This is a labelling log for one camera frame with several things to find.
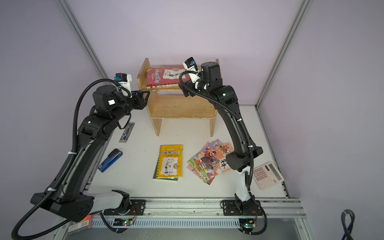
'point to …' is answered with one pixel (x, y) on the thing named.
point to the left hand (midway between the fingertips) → (143, 91)
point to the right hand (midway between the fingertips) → (187, 84)
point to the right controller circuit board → (246, 224)
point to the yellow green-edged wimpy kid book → (169, 165)
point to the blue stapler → (112, 157)
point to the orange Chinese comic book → (222, 150)
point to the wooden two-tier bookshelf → (170, 103)
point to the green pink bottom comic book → (196, 168)
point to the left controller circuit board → (123, 222)
